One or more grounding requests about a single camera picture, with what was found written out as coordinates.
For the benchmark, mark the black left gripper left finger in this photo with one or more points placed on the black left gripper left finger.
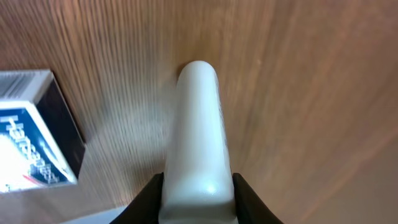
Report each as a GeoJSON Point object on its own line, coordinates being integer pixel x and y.
{"type": "Point", "coordinates": [144, 209]}

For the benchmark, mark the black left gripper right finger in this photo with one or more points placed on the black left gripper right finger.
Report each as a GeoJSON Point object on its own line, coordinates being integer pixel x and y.
{"type": "Point", "coordinates": [250, 209]}

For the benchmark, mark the small hand sanitizer bottle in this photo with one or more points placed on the small hand sanitizer bottle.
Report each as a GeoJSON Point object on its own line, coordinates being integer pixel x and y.
{"type": "Point", "coordinates": [198, 185]}

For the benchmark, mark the white Hansaplast plaster box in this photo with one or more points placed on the white Hansaplast plaster box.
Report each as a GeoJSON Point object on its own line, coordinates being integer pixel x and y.
{"type": "Point", "coordinates": [41, 145]}

